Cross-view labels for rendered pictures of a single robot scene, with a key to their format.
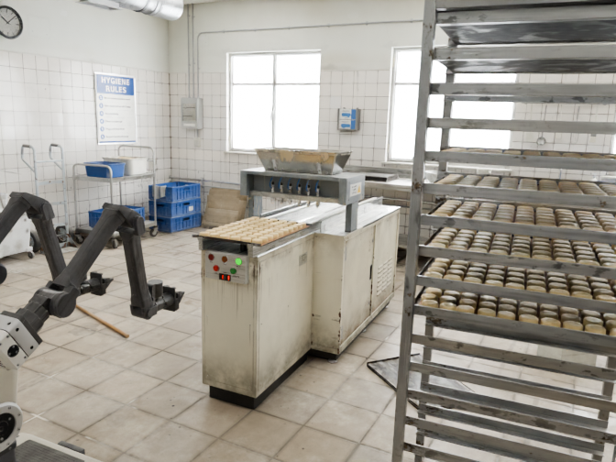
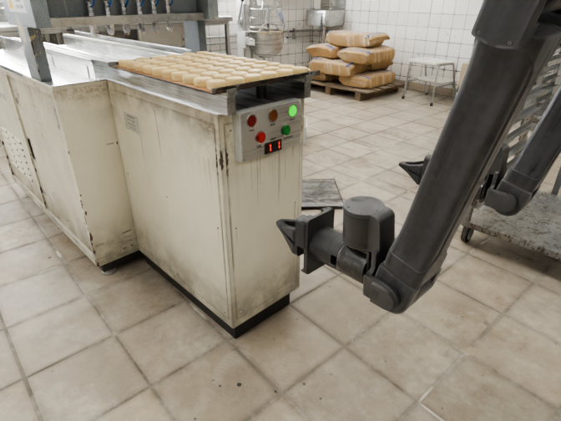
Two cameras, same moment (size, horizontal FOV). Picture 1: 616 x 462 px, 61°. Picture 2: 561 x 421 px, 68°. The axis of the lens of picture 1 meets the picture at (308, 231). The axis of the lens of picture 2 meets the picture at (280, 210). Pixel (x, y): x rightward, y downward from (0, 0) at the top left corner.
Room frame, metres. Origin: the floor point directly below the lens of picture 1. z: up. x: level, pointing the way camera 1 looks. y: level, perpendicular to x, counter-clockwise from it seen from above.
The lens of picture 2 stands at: (2.07, 1.48, 1.12)
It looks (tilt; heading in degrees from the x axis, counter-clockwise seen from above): 28 degrees down; 292
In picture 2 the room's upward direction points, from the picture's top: straight up
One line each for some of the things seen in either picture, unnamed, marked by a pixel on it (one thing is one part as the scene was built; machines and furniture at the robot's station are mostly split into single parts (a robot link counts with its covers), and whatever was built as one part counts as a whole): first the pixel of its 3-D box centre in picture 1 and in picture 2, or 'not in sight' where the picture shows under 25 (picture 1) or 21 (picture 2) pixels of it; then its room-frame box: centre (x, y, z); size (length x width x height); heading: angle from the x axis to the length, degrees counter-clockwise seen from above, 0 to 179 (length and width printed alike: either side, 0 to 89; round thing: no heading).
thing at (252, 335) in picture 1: (261, 305); (206, 190); (2.88, 0.25, 0.45); 0.70 x 0.34 x 0.90; 156
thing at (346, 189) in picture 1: (302, 198); (121, 24); (3.34, 0.04, 1.01); 0.72 x 0.33 x 0.34; 66
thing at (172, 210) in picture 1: (175, 206); not in sight; (7.08, 1.81, 0.30); 0.60 x 0.40 x 0.20; 153
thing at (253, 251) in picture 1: (328, 219); (146, 54); (3.38, -0.13, 0.87); 2.01 x 0.03 x 0.07; 156
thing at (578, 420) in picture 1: (508, 405); (513, 134); (1.75, -0.74, 0.51); 0.64 x 0.03 x 0.03; 68
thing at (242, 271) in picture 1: (226, 267); (269, 129); (2.54, 0.40, 0.77); 0.24 x 0.04 x 0.14; 66
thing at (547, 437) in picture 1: (505, 427); (508, 152); (1.75, -0.74, 0.42); 0.64 x 0.03 x 0.03; 68
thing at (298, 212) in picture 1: (289, 214); (81, 60); (3.50, 0.13, 0.87); 2.01 x 0.03 x 0.07; 156
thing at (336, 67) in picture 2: not in sight; (338, 65); (3.41, -3.74, 0.32); 0.72 x 0.42 x 0.17; 157
